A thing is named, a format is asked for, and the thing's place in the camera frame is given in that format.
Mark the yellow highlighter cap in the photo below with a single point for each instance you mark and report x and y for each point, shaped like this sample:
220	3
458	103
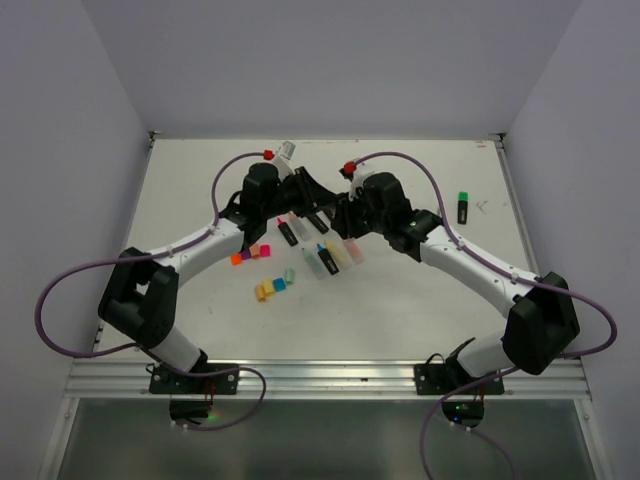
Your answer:
268	287

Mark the blue highlighter pen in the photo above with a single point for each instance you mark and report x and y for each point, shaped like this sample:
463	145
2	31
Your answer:
327	259

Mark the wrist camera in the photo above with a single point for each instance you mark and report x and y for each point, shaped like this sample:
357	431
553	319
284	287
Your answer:
357	181
282	159

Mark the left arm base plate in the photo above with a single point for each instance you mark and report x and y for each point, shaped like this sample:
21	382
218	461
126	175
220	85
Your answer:
221	379

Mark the aluminium rail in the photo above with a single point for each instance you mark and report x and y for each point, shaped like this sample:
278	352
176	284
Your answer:
322	380
499	143

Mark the mint green highlighter cap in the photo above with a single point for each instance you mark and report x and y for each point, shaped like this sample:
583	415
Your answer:
289	276

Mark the black pink highlighter pen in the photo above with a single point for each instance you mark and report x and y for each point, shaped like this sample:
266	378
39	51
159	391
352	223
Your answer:
287	233

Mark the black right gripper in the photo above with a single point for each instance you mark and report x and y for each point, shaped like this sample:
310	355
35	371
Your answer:
343	220

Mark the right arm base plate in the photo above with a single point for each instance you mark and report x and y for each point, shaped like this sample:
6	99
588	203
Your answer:
440	379

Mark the orange pastel highlighter cap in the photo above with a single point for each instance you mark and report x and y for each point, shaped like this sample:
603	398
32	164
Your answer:
262	293

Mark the blue highlighter cap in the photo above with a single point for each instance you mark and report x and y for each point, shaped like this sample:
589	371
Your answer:
279	284

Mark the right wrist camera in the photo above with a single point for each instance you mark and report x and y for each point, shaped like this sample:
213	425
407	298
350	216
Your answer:
357	181

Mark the aluminium front rail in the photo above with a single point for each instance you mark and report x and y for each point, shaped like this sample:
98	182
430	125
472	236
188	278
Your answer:
322	380

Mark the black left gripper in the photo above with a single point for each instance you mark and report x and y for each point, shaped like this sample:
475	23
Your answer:
315	193

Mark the orange pastel highlighter pen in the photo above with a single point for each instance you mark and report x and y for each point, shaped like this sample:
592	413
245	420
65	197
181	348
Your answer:
354	251

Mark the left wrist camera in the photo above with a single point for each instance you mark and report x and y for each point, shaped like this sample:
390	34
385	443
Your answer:
282	159

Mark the yellow pastel highlighter pen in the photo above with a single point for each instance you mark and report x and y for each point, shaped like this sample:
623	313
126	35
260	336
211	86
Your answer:
339	257

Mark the purple black highlighter pen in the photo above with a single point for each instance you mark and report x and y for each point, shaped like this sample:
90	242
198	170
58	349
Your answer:
318	223

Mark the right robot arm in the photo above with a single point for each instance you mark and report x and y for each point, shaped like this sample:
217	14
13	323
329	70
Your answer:
541	320

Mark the aluminium right side rail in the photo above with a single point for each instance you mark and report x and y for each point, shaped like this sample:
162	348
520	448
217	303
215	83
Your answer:
499	143

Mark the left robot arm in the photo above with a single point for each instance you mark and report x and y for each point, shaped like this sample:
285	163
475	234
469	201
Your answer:
140	300

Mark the mint green highlighter pen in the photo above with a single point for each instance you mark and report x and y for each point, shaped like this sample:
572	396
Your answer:
316	268

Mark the pink highlighter cap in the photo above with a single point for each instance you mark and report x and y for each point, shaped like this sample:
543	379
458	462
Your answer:
265	251

